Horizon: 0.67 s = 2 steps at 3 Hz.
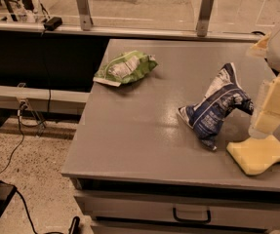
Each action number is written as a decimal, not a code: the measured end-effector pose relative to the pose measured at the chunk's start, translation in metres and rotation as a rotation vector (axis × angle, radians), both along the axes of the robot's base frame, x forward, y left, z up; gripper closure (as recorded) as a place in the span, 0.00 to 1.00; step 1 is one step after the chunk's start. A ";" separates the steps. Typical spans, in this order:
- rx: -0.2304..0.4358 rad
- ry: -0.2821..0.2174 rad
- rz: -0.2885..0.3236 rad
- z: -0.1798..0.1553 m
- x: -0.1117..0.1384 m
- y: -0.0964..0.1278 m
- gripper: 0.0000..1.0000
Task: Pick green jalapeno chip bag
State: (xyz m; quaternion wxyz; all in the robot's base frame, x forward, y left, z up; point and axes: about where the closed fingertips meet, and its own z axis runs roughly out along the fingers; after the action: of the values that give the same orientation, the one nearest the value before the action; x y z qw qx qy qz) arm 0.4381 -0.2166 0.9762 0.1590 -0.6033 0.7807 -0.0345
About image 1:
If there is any blue white chip bag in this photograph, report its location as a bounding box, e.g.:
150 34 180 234
179 62 254 150

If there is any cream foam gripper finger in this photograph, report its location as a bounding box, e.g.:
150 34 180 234
249 75 280 138

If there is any black power adapter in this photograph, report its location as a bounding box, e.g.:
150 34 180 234
44 17 62 31

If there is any left metal glass bracket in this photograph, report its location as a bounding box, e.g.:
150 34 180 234
76 0 93 30

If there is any black floor cable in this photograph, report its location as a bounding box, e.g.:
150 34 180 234
0 100 65 234

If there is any yellow foam sponge block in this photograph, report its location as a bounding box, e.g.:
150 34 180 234
226 135 280 176

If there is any metal rail beam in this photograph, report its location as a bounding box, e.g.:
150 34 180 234
0 86 90 115

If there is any green jalapeno chip bag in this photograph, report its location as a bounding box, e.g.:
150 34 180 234
93 51 158 87

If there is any drawer with black handle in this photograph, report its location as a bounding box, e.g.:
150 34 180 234
74 190 280 234

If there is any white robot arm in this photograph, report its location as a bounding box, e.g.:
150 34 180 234
248 21 280 138

